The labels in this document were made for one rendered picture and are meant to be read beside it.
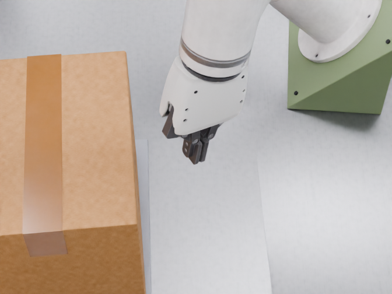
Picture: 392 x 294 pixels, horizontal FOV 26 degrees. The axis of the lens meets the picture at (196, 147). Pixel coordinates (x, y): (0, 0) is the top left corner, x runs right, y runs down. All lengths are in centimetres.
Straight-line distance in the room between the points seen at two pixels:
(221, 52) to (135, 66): 69
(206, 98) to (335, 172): 53
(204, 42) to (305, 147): 61
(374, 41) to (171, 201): 44
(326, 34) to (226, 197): 35
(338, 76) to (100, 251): 58
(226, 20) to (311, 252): 58
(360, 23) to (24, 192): 70
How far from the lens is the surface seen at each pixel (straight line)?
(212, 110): 104
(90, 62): 125
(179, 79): 100
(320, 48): 157
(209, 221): 142
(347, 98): 155
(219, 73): 97
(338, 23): 153
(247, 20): 93
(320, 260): 140
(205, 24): 93
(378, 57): 147
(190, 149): 110
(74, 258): 115
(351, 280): 139
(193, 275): 137
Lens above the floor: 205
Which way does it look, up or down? 54 degrees down
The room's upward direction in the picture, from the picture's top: straight up
